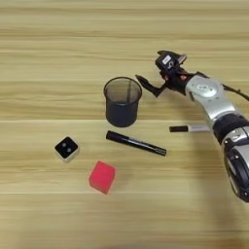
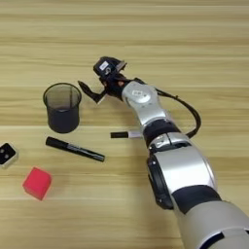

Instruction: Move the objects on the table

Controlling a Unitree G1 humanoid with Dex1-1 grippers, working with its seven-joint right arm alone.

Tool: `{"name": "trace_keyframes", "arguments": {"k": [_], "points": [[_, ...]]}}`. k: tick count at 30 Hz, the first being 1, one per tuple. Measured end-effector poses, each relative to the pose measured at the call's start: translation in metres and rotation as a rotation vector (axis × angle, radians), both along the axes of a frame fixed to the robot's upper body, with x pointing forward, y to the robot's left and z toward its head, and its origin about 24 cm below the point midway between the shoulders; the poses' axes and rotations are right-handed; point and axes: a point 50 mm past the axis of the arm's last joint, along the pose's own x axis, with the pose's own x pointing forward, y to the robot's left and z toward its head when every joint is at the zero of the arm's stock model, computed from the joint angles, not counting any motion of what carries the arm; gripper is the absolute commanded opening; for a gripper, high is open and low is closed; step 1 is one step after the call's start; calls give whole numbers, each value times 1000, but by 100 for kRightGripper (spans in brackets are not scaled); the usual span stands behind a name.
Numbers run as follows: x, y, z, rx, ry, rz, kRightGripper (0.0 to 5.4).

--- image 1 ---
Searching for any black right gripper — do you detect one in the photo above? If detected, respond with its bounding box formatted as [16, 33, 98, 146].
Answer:
[135, 50, 198, 98]

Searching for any black mesh pen cup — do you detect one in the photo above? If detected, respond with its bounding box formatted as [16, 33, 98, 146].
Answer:
[103, 76, 143, 128]

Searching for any white marker black cap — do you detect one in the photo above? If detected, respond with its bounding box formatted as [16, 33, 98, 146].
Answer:
[168, 124, 212, 133]

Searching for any black marker pen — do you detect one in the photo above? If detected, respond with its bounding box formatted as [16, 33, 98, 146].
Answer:
[105, 129, 167, 157]

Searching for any small black box white label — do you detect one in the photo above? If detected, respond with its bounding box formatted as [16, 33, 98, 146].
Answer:
[155, 53, 179, 73]

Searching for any red foam cube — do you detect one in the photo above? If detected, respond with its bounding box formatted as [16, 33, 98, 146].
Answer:
[89, 160, 117, 196]

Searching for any small black white cube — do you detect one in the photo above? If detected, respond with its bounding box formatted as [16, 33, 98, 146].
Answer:
[53, 135, 81, 163]

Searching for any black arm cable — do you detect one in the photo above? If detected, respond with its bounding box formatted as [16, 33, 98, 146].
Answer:
[222, 84, 249, 102]

